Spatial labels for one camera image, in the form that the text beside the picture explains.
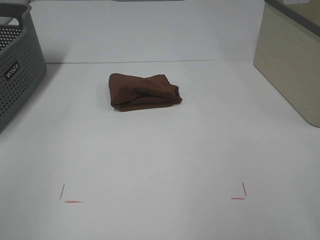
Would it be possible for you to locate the brown towel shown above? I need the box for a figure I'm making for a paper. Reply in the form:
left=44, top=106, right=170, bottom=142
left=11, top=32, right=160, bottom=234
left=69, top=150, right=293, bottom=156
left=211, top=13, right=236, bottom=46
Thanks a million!
left=108, top=73, right=183, bottom=112

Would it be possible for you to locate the beige storage bin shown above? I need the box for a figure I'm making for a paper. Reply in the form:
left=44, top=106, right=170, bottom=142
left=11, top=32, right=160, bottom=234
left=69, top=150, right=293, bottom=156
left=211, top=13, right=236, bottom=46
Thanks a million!
left=253, top=0, right=320, bottom=127

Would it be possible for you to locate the grey perforated plastic basket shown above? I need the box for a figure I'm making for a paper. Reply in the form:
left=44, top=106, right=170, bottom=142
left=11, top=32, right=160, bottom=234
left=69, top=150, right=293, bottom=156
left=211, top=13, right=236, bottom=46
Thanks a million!
left=0, top=3, right=47, bottom=130

